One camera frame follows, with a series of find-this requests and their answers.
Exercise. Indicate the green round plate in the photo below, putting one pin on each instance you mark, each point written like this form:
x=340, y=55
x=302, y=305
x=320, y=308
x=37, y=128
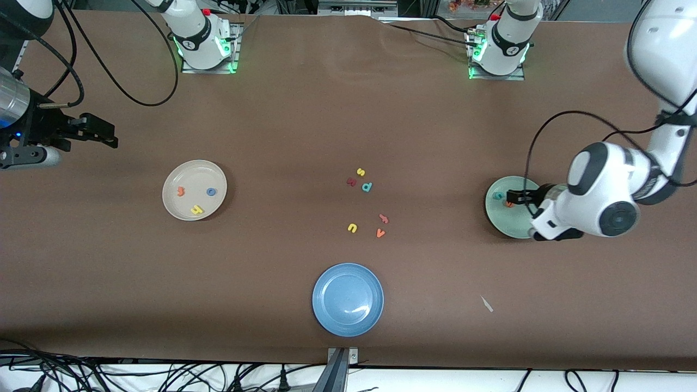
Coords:
x=506, y=220

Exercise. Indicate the brown paper table cover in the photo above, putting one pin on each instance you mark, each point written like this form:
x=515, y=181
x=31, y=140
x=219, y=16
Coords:
x=109, y=272

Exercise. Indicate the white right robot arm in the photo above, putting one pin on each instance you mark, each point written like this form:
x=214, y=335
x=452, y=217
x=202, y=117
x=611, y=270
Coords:
x=196, y=32

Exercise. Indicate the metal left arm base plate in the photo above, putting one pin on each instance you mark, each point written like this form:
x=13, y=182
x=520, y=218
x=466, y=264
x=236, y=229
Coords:
x=495, y=77

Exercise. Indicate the pink foam letter f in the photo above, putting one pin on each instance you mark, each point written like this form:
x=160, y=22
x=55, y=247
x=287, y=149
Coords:
x=384, y=219

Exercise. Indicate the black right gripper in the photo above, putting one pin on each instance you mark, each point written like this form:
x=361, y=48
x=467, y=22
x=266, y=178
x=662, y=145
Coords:
x=44, y=127

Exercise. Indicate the grey metal box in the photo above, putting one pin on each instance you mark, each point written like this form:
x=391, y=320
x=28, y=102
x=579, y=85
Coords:
x=356, y=6

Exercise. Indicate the yellow foam letter h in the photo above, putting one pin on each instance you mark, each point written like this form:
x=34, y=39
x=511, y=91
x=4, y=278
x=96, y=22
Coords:
x=196, y=210

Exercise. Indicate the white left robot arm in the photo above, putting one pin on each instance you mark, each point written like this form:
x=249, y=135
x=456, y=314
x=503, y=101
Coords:
x=604, y=179

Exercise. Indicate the beige round plate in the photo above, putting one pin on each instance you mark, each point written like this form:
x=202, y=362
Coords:
x=194, y=177

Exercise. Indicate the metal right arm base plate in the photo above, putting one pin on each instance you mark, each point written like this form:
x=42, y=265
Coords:
x=209, y=71

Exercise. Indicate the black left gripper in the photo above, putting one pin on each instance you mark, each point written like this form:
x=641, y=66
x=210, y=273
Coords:
x=529, y=196

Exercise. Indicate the white paper scrap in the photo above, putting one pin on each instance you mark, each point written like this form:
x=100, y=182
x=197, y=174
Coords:
x=487, y=304

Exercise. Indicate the blue round plate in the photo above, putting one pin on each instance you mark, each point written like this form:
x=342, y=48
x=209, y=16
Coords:
x=348, y=300

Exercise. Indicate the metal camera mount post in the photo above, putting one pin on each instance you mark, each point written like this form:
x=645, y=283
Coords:
x=338, y=373

